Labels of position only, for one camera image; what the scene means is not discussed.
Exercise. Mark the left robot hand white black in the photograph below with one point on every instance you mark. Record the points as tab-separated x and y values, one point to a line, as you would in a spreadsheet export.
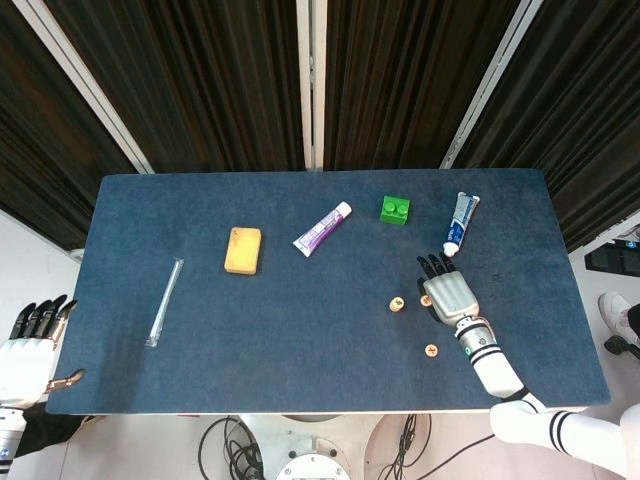
25	367

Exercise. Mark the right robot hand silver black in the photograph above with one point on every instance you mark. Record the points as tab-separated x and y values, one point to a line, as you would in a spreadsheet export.
450	300

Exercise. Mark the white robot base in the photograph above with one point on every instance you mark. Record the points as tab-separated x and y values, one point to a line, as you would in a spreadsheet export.
310	460

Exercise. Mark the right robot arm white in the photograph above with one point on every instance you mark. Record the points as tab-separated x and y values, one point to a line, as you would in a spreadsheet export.
500	370

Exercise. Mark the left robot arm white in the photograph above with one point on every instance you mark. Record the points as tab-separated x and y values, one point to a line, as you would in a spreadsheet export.
10	435

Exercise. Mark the black fabric bundle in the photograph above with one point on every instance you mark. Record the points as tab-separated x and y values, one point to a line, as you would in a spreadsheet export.
50	430

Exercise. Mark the blue white toothpaste tube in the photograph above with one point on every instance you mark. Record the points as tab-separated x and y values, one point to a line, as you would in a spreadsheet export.
461	222

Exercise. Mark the green toy brick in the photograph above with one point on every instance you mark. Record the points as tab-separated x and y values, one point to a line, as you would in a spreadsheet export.
394	212

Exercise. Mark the purple toothpaste tube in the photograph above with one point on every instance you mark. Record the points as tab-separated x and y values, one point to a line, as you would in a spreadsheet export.
320	231

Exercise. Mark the blue fabric table mat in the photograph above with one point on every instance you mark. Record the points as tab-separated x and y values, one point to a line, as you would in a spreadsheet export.
300	325

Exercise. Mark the clear wrapped straw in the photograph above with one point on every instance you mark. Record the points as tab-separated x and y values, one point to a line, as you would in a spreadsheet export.
164	305

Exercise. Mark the white shoe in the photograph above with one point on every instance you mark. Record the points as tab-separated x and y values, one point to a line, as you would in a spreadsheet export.
614	312

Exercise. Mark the black device with blue light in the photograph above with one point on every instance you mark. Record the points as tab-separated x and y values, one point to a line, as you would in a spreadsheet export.
612	257

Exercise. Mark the black chair caster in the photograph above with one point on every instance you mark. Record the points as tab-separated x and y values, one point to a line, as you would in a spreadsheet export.
620	346

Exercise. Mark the dark trouser leg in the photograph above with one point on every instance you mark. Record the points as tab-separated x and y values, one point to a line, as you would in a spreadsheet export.
634	325

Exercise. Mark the yellow sponge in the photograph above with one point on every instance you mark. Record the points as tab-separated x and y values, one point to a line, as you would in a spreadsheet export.
243	250

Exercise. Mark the dark pleated curtain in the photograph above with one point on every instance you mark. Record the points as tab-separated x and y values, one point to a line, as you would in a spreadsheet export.
40	125
200	75
400	75
590	125

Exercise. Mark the white frame post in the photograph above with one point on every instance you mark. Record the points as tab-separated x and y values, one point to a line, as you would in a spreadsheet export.
311	85
87	85
482	85

